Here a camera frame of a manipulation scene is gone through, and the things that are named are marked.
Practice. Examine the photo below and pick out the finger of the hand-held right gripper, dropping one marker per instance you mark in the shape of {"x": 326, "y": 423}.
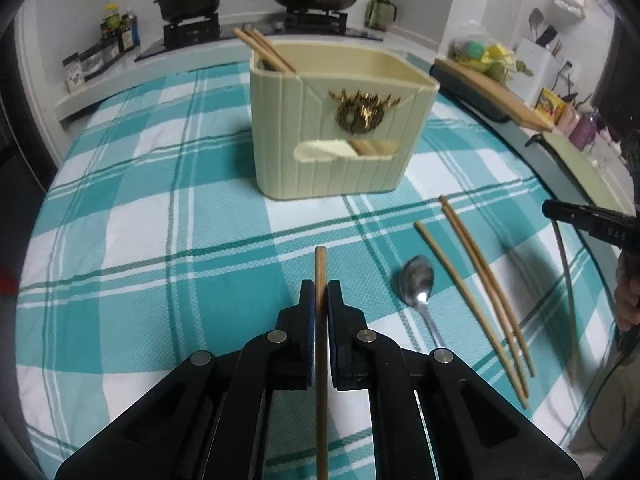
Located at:
{"x": 600, "y": 227}

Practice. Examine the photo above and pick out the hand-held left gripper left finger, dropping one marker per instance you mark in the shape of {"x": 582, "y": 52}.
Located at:
{"x": 307, "y": 320}

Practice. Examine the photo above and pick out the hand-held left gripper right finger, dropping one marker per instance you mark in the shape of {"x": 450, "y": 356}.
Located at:
{"x": 334, "y": 325}

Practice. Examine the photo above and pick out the wooden chopstick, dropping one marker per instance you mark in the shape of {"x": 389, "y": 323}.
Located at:
{"x": 492, "y": 311}
{"x": 433, "y": 245}
{"x": 321, "y": 265}
{"x": 500, "y": 305}
{"x": 255, "y": 49}
{"x": 272, "y": 50}

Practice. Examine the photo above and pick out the cream utensil holder box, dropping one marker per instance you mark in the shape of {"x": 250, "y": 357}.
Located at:
{"x": 340, "y": 125}

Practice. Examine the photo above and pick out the person's right hand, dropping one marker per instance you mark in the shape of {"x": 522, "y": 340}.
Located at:
{"x": 630, "y": 295}

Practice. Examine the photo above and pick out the green cutting board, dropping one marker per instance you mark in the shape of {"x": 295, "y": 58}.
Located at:
{"x": 585, "y": 172}

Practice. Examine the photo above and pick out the clear drinking glass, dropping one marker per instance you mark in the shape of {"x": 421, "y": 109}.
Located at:
{"x": 602, "y": 157}

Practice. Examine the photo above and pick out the garlic bulbs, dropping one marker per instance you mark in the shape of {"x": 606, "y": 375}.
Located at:
{"x": 611, "y": 139}

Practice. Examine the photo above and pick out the metal spoon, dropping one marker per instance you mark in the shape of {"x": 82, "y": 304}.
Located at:
{"x": 419, "y": 280}

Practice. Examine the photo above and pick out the purple bottle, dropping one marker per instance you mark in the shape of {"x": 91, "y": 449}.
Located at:
{"x": 585, "y": 130}

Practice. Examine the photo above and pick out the pink cup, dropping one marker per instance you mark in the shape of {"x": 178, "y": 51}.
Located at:
{"x": 568, "y": 120}

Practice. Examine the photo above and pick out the yellow printed mug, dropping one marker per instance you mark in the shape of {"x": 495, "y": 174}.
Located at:
{"x": 549, "y": 106}

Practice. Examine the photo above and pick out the wooden cutting board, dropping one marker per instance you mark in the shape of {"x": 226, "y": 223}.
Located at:
{"x": 500, "y": 92}

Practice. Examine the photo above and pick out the white knife block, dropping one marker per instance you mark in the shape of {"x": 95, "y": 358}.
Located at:
{"x": 534, "y": 67}

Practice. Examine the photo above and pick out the teal plaid tablecloth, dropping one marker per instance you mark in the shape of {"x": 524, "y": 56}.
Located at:
{"x": 150, "y": 240}

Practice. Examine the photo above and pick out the black baking tray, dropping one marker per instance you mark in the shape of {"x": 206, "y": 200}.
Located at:
{"x": 475, "y": 102}

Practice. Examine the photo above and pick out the clear plastic bag yellow contents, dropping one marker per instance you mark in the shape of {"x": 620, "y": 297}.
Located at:
{"x": 487, "y": 55}

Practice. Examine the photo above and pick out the grey spatula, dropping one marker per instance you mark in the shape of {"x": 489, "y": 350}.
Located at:
{"x": 536, "y": 20}

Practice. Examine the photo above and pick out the green water jug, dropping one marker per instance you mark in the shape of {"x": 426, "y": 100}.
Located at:
{"x": 381, "y": 11}

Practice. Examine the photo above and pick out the black gas stove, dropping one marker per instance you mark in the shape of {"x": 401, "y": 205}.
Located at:
{"x": 190, "y": 35}

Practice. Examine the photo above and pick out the row of spice jars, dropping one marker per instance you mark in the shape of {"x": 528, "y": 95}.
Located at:
{"x": 100, "y": 60}

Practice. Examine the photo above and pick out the dark sauce bottle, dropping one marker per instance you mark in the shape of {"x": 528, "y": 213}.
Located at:
{"x": 130, "y": 32}

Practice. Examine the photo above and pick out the white label spice jar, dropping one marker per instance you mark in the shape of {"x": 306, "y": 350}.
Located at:
{"x": 75, "y": 74}

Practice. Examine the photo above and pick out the black clay pot red lid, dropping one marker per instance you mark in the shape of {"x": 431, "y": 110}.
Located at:
{"x": 187, "y": 0}

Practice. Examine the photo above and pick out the wall power outlet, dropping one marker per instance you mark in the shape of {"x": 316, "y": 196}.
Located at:
{"x": 567, "y": 68}

